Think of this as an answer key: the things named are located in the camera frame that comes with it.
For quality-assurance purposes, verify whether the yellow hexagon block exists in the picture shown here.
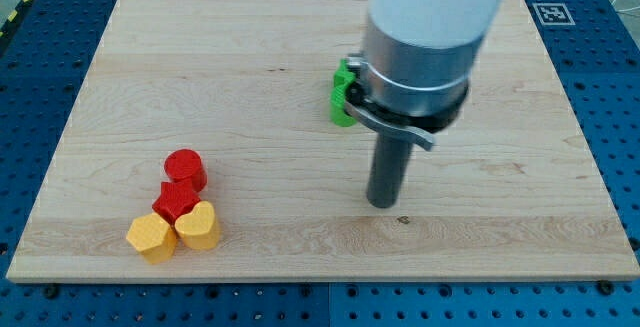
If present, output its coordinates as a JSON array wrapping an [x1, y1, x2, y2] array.
[[126, 212, 178, 264]]

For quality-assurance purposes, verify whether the red star block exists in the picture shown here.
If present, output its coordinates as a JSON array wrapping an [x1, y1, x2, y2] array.
[[152, 180, 201, 225]]

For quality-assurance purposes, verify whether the yellow black hazard tape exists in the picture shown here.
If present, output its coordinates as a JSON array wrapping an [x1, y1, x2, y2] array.
[[1, 0, 35, 39]]

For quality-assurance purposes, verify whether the yellow heart block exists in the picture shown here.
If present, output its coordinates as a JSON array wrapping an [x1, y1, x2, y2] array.
[[174, 201, 221, 250]]

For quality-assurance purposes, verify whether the wooden board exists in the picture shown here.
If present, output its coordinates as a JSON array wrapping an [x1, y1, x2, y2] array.
[[7, 0, 639, 283]]

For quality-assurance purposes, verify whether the green block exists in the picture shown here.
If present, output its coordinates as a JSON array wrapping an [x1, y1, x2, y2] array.
[[329, 59, 357, 127]]

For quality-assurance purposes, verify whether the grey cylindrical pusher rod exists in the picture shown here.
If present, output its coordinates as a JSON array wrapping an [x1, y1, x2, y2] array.
[[366, 134, 413, 208]]

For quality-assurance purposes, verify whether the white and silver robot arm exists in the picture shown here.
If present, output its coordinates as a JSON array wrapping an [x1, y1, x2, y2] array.
[[344, 0, 502, 151]]

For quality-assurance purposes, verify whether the fiducial marker tag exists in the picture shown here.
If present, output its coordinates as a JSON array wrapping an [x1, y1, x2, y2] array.
[[532, 2, 575, 26]]

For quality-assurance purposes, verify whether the red cylinder block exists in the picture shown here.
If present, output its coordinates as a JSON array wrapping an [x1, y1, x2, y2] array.
[[164, 149, 208, 192]]

